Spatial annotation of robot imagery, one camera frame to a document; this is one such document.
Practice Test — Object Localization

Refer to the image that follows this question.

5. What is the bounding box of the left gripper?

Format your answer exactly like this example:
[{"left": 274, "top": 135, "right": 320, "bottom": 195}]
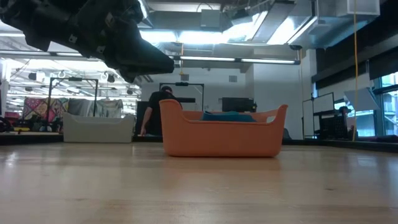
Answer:
[{"left": 62, "top": 0, "right": 175, "bottom": 74}]

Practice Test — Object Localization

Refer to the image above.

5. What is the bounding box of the wide blue rubber band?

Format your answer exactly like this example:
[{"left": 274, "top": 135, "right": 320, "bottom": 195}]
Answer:
[{"left": 200, "top": 110, "right": 257, "bottom": 123}]

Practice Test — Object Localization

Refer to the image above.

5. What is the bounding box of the bright ceiling light panel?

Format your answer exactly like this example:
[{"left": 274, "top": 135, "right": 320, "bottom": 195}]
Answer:
[{"left": 139, "top": 29, "right": 231, "bottom": 44}]

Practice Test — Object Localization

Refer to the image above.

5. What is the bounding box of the person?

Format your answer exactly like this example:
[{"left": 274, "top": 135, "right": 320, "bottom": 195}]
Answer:
[{"left": 139, "top": 85, "right": 184, "bottom": 138}]

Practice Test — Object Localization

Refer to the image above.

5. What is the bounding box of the pale hanging cloth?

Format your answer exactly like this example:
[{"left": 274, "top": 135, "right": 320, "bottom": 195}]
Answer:
[{"left": 96, "top": 98, "right": 124, "bottom": 118}]

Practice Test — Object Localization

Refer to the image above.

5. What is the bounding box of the ceiling tube light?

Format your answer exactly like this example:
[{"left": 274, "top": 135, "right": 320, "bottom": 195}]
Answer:
[
  {"left": 241, "top": 57, "right": 296, "bottom": 65},
  {"left": 179, "top": 56, "right": 236, "bottom": 62}
]

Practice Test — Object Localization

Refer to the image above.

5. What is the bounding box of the grey ceiling unit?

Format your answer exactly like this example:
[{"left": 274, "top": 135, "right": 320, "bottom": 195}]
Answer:
[{"left": 200, "top": 9, "right": 222, "bottom": 29}]

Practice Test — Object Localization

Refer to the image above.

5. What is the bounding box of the grey hanging cloth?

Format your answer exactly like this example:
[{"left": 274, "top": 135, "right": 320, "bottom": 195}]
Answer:
[{"left": 67, "top": 98, "right": 97, "bottom": 118}]

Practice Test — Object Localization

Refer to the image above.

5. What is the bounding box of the grey plastic basket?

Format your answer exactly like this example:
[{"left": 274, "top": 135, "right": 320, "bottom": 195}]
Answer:
[{"left": 62, "top": 112, "right": 136, "bottom": 144}]

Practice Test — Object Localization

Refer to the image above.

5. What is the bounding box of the black monitor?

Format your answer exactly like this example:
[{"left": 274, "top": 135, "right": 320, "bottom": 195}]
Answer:
[{"left": 221, "top": 96, "right": 256, "bottom": 113}]

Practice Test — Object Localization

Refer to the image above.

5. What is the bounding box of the orange plastic basket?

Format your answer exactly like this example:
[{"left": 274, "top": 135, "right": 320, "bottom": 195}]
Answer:
[{"left": 159, "top": 98, "right": 289, "bottom": 159}]

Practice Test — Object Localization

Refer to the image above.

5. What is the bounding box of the colourful patterned cloth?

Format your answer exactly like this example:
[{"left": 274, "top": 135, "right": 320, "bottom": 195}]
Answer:
[{"left": 21, "top": 96, "right": 69, "bottom": 131}]

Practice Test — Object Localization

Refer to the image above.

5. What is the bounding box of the red object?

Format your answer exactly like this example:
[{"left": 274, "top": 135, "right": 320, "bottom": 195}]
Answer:
[{"left": 4, "top": 111, "right": 21, "bottom": 127}]

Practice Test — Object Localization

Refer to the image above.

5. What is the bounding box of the white board panel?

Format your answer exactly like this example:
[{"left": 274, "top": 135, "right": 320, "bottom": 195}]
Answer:
[{"left": 302, "top": 92, "right": 335, "bottom": 138}]

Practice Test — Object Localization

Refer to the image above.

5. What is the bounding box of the black cart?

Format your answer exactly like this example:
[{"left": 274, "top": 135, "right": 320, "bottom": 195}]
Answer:
[{"left": 317, "top": 105, "right": 349, "bottom": 141}]

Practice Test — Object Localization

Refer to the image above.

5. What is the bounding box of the white angled panel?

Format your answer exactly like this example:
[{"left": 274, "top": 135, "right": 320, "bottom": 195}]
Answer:
[{"left": 343, "top": 87, "right": 381, "bottom": 112}]

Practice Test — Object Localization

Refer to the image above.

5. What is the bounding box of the glass window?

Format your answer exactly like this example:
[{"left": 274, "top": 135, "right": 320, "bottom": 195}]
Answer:
[{"left": 373, "top": 72, "right": 398, "bottom": 137}]

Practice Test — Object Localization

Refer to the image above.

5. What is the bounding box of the silver ventilation duct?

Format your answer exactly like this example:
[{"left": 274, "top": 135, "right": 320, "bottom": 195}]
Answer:
[{"left": 138, "top": 0, "right": 150, "bottom": 20}]

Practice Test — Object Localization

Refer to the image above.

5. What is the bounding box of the black gantry frame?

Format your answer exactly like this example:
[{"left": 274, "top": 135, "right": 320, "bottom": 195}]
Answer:
[
  {"left": 46, "top": 77, "right": 99, "bottom": 131},
  {"left": 159, "top": 82, "right": 205, "bottom": 111}
]

